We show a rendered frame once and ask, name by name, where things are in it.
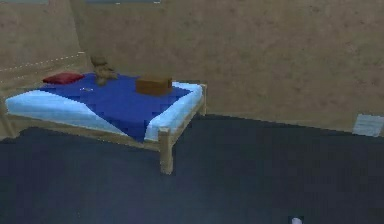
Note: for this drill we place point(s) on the small grey flat object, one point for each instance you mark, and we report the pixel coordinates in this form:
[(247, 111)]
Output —
[(87, 89)]

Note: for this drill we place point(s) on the red pillow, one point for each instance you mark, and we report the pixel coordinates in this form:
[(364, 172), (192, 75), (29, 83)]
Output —
[(62, 78)]

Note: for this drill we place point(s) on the wooden bed with blue mattress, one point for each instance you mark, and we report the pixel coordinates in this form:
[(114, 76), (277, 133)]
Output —
[(50, 105)]

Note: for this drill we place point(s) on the dark blue blanket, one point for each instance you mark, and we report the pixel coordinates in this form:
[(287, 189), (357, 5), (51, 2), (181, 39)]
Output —
[(123, 103)]

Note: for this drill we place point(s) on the pale grey wall vent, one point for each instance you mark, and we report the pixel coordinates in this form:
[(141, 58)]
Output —
[(368, 125)]

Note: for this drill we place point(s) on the brown teddy bear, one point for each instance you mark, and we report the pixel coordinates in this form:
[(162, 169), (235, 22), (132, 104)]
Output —
[(102, 70)]

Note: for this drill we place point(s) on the brown box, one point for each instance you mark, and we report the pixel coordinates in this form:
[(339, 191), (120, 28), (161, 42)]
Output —
[(153, 86)]

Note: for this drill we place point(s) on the small white round object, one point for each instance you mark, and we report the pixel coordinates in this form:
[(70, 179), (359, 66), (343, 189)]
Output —
[(296, 220)]

